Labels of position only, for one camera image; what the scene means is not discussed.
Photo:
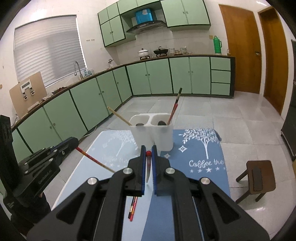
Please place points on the black chopstick on table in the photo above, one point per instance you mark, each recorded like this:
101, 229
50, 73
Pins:
148, 163

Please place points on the white window blind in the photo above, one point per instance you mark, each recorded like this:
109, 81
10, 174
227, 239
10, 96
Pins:
50, 46

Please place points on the white plastic utensil holder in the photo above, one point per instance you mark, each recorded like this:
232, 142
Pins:
146, 131

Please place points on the green thermos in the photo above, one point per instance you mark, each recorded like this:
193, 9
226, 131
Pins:
217, 45

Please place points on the white cooking pot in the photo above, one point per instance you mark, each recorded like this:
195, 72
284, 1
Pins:
143, 54

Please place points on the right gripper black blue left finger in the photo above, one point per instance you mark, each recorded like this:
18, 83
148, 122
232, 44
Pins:
96, 209

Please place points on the green lower kitchen cabinets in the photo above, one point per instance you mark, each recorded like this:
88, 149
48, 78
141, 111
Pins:
79, 108

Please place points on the red wooden chopstick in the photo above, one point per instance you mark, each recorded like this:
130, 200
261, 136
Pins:
132, 208
174, 107
94, 160

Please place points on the wooden chopstick in holder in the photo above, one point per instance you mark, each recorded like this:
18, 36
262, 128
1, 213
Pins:
119, 116

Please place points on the green upper cabinets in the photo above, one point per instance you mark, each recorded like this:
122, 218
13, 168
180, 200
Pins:
122, 21

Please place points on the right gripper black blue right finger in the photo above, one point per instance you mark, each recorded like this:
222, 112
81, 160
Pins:
201, 210

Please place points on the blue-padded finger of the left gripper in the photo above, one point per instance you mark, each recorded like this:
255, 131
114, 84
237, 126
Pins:
59, 152

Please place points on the black wok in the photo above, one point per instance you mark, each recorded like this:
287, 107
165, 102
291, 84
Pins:
160, 52

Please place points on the chrome sink faucet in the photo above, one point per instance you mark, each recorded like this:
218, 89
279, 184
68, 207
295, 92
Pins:
78, 70

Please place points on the brown wooden door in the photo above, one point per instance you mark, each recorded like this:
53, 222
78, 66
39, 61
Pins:
243, 44
276, 56

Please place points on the black range hood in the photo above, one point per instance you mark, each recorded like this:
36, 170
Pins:
142, 21

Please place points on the cardboard board with paper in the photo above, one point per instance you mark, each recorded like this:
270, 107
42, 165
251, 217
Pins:
27, 93

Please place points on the brown wooden stool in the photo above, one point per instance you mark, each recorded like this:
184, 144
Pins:
261, 179

